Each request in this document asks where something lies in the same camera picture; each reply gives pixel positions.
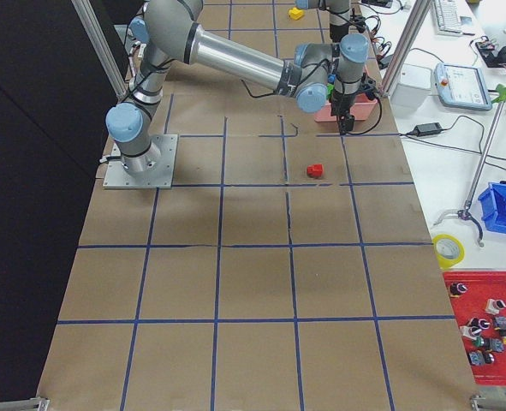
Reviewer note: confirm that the white device box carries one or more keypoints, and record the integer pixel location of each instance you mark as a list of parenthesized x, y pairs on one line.
[(413, 87)]

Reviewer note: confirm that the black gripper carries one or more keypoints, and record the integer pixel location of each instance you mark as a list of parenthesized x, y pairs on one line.
[(344, 103)]

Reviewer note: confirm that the white keyboard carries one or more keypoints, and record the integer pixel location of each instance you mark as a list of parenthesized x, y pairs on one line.
[(446, 17)]

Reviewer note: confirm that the green toy block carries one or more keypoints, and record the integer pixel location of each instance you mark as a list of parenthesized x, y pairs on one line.
[(330, 88)]

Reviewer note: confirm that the reacher grabber tool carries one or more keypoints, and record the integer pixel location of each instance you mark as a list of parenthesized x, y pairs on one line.
[(464, 213)]

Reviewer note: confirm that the pink plastic box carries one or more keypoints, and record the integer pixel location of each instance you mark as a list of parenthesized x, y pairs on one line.
[(363, 105)]

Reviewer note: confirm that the yellow tape roll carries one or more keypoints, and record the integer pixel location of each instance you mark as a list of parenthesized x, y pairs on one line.
[(449, 250)]

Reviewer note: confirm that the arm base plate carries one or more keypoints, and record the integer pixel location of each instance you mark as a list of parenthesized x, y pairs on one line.
[(154, 169)]

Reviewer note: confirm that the red toy block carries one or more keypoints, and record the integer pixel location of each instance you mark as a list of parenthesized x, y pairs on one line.
[(315, 171)]

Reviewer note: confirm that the aluminium frame post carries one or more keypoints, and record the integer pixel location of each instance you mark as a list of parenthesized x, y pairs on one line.
[(409, 33)]

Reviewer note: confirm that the teach pendant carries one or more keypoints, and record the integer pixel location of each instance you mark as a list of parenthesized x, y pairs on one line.
[(462, 87)]

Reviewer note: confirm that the black power adapter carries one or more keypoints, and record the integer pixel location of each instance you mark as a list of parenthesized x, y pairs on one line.
[(427, 129)]

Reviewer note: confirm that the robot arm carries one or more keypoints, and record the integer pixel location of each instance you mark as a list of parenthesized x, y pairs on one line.
[(339, 15), (331, 73)]

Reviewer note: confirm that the yellow toy block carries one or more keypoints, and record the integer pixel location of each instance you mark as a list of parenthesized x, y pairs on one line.
[(295, 14)]

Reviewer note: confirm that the red parts tray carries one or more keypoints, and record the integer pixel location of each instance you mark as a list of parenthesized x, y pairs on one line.
[(478, 299)]

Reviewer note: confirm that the blue storage bin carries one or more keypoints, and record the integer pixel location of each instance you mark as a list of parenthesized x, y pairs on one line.
[(493, 204)]

